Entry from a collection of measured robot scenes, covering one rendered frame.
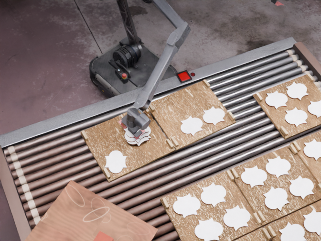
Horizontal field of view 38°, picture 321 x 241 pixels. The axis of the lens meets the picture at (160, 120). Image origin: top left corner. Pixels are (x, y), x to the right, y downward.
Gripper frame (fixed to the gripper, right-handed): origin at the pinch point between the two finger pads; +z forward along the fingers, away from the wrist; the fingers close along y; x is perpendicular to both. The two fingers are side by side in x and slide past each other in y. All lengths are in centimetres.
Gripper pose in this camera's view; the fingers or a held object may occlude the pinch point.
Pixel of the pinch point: (131, 132)
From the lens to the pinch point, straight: 257.6
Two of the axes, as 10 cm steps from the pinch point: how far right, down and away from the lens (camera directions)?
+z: -0.9, 5.7, 8.1
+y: 7.2, 6.0, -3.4
